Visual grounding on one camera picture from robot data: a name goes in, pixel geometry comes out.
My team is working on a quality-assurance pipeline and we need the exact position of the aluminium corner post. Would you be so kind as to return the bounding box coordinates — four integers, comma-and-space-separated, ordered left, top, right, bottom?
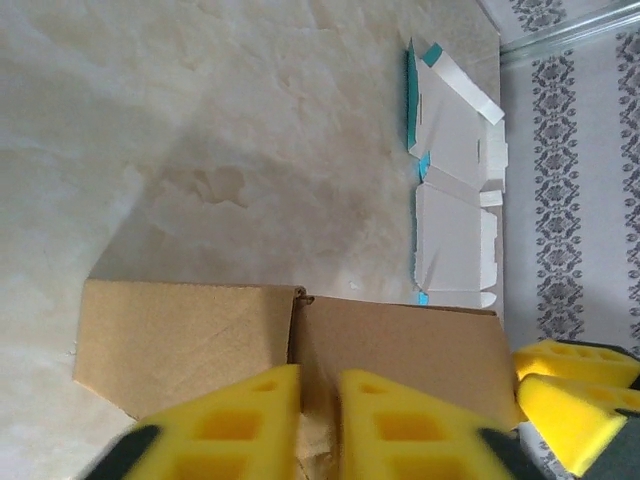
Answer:
499, 0, 640, 66

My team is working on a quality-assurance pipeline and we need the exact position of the white and teal cardboard box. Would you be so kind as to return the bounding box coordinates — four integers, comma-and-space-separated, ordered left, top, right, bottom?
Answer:
399, 37, 509, 307

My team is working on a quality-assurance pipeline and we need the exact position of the brown cardboard box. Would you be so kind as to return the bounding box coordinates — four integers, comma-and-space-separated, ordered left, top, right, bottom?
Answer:
72, 278, 521, 480

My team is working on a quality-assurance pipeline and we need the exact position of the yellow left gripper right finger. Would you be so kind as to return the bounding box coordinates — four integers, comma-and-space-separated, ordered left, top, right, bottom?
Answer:
337, 368, 544, 480

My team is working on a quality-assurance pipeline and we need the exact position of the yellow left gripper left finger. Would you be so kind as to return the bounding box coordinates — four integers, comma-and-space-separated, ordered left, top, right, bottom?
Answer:
92, 363, 304, 480

